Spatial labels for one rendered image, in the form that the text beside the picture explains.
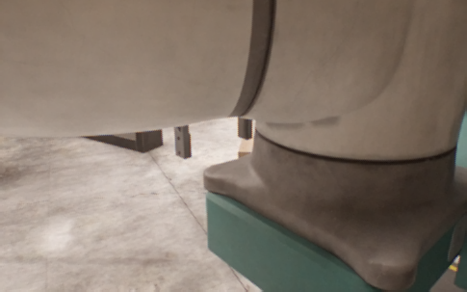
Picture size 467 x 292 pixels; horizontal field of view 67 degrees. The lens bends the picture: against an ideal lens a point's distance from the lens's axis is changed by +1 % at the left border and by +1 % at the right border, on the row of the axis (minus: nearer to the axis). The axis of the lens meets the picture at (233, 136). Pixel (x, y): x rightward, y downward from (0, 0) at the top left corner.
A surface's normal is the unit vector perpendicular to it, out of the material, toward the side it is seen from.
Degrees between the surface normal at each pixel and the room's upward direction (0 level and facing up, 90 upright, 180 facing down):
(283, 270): 90
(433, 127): 96
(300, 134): 92
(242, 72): 121
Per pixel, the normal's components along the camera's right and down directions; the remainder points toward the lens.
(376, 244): -0.05, -0.86
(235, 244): -0.75, 0.22
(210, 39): 0.39, 0.54
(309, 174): -0.52, 0.20
